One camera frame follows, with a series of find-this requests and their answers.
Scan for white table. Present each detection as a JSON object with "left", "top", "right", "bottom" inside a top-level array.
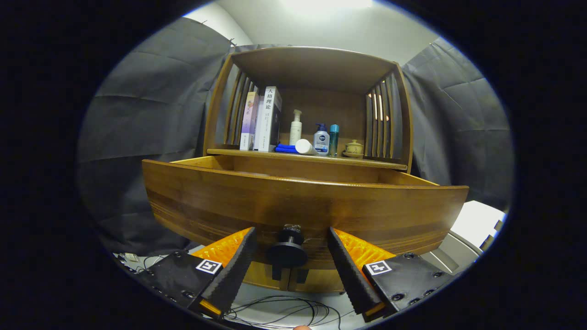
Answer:
[{"left": 451, "top": 200, "right": 507, "bottom": 250}]

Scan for pink purple book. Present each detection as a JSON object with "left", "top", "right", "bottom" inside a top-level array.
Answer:
[{"left": 240, "top": 91, "right": 260, "bottom": 151}]

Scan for white bottle with blue cap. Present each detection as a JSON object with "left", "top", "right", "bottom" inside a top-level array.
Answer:
[{"left": 313, "top": 123, "right": 331, "bottom": 155}]

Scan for beige lidded ceramic teacup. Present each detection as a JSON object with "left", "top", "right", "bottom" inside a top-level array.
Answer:
[{"left": 344, "top": 139, "right": 364, "bottom": 159}]

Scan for wooden cabinet door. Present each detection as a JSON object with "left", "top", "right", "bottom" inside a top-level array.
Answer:
[
  {"left": 243, "top": 261, "right": 292, "bottom": 292},
  {"left": 289, "top": 268, "right": 345, "bottom": 294}
]

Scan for ceiling light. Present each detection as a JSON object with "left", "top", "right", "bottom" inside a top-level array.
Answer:
[{"left": 282, "top": 0, "right": 374, "bottom": 11}]

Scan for white pump bottle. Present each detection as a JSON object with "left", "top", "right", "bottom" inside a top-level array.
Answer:
[{"left": 289, "top": 109, "right": 303, "bottom": 145}]

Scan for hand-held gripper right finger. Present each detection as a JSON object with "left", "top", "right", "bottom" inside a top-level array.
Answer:
[{"left": 327, "top": 226, "right": 459, "bottom": 323}]

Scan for brown wooden cabinet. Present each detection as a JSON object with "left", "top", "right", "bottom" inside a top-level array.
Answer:
[{"left": 203, "top": 46, "right": 414, "bottom": 294}]

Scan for black round drawer knob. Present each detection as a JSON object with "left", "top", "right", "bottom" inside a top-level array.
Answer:
[{"left": 266, "top": 224, "right": 309, "bottom": 267}]

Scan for brown wooden drawer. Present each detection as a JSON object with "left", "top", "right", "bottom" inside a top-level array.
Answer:
[{"left": 141, "top": 154, "right": 470, "bottom": 270}]

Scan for black floor cables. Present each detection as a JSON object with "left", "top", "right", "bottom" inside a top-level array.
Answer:
[{"left": 225, "top": 295, "right": 343, "bottom": 330}]

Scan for grey slatted panel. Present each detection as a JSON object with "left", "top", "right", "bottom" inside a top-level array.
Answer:
[{"left": 420, "top": 229, "right": 484, "bottom": 275}]

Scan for white and black book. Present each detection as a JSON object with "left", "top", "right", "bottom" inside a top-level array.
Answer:
[{"left": 256, "top": 86, "right": 282, "bottom": 153}]

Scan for green and white tube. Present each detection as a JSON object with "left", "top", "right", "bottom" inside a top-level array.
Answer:
[{"left": 295, "top": 139, "right": 318, "bottom": 156}]

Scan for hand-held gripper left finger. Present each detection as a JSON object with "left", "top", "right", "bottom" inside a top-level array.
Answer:
[{"left": 137, "top": 226, "right": 258, "bottom": 320}]

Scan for brown wooden countertop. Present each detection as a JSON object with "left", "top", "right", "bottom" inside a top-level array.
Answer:
[{"left": 206, "top": 148, "right": 409, "bottom": 171}]

